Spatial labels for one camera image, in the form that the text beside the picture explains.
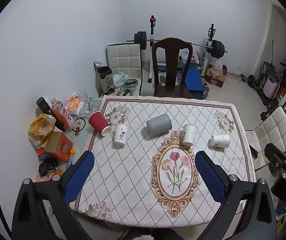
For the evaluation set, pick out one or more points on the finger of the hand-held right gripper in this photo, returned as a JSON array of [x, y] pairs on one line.
[[276, 156]]

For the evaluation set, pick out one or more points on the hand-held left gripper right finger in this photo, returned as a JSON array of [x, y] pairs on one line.
[[211, 177]]

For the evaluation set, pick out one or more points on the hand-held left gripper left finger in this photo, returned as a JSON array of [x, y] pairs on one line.
[[79, 177]]

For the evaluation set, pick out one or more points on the plain white paper cup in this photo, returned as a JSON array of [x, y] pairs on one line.
[[220, 140]]

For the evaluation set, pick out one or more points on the white cup with dark print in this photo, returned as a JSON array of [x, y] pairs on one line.
[[189, 135]]

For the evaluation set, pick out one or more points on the red ribbed paper cup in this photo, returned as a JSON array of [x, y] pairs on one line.
[[98, 123]]

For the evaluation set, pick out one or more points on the white cup with black calligraphy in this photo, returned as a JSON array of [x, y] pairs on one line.
[[121, 135]]

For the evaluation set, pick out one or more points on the grey cup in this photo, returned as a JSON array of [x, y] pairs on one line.
[[158, 128]]

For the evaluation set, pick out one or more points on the white padded chair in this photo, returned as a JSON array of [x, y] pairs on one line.
[[275, 127], [123, 57]]

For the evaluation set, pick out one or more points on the black round lid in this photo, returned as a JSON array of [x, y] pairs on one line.
[[47, 166]]

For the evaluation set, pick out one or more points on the orange gift box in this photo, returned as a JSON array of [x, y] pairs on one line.
[[58, 146]]

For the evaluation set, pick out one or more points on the floral printed tablecloth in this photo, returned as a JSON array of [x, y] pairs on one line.
[[133, 180]]

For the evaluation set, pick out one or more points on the yellow plastic bag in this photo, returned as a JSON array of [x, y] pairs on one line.
[[42, 127]]

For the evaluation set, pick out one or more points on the pink suitcase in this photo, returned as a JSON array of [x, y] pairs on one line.
[[271, 88]]

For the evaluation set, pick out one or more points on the pink labelled bottle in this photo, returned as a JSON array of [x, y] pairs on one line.
[[63, 112]]

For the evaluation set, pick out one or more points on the clear plastic container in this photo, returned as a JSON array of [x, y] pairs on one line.
[[91, 106]]

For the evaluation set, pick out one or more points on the orange snack bag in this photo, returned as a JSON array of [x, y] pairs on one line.
[[72, 104]]

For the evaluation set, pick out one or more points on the black dumbbell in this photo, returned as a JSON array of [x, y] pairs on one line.
[[250, 80]]

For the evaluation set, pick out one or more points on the folded black cart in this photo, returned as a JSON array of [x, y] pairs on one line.
[[266, 72]]

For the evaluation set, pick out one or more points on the black cylinder bottle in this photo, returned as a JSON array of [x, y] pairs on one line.
[[43, 104]]

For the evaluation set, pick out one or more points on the red cardboard box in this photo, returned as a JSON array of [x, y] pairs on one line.
[[216, 80]]

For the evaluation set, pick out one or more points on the blue weight bench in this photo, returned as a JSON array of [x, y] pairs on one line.
[[195, 80]]

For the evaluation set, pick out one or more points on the silver weight plates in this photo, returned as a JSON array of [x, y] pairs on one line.
[[129, 86]]

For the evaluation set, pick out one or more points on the pale green plastic bag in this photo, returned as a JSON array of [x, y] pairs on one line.
[[120, 79]]

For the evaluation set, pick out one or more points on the clear white plastic bag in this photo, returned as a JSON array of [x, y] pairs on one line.
[[217, 63]]

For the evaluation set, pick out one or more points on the white and red plastic bag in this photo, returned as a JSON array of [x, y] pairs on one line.
[[193, 57]]

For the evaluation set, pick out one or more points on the barbell with black plates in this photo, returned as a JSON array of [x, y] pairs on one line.
[[218, 48]]

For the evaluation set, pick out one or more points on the white squat rack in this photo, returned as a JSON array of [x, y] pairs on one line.
[[152, 30]]

